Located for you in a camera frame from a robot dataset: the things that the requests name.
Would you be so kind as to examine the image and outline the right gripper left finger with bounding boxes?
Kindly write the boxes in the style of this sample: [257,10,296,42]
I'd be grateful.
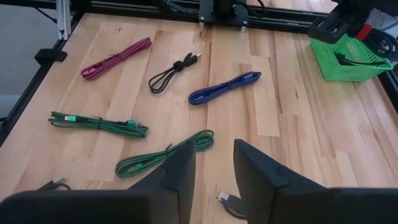
[0,139,197,224]

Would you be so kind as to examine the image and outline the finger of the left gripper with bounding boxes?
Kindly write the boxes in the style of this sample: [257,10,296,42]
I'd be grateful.
[307,14,356,44]

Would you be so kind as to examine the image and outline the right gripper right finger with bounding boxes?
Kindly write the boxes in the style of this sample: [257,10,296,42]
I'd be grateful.
[233,138,398,224]

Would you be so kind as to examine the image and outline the black usb cable red band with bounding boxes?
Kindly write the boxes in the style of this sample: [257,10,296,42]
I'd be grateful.
[356,23,398,58]

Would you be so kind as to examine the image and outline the green braided usb cable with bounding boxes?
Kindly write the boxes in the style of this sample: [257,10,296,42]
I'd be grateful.
[48,111,149,139]
[114,129,215,179]

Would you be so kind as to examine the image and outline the blue braided usb cable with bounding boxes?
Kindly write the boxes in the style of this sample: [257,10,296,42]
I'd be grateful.
[188,71,262,106]

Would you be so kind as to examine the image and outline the magenta braided usb cable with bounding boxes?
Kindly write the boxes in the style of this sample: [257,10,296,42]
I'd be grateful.
[80,37,152,81]

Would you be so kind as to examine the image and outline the green plastic basket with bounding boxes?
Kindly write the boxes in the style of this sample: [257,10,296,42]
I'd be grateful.
[310,33,394,83]

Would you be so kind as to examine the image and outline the black aluminium table frame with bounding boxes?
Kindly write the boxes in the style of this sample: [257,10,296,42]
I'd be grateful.
[0,0,398,147]

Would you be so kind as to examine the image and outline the silver aluminium bracket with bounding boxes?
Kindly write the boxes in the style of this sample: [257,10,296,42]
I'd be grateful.
[55,0,72,40]

